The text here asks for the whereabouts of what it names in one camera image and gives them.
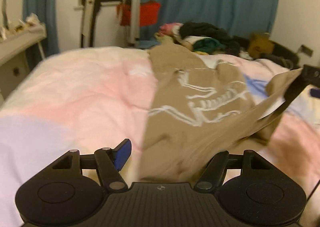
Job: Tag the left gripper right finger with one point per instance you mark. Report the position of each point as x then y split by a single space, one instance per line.
214 174

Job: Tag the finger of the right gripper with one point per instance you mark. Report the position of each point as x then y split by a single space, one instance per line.
314 92

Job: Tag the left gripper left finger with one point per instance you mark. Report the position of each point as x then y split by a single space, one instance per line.
109 163

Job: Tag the tan t-shirt white print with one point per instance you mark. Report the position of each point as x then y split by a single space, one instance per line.
198 111

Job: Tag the pile of mixed clothes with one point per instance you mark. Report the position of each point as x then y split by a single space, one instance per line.
203 39

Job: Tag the black armchair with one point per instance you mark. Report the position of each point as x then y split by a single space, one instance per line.
280 55

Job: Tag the brown paper bag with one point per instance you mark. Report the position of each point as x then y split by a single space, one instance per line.
260 43

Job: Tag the pastel tie-dye duvet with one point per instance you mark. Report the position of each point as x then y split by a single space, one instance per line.
92 98

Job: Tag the white dressing table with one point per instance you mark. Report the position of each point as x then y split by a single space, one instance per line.
14 64

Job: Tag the red cloth bag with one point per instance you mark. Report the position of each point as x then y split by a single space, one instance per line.
148 13

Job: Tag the cosmetic bottles on table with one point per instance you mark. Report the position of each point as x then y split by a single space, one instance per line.
9 31

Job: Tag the white black chair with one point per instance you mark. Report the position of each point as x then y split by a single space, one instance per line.
90 11

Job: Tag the garment steamer stand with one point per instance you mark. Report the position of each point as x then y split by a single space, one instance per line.
133 38

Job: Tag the left teal curtain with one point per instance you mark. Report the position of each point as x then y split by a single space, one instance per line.
41 6

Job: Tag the wall power socket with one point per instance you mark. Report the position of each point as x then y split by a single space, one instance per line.
306 50

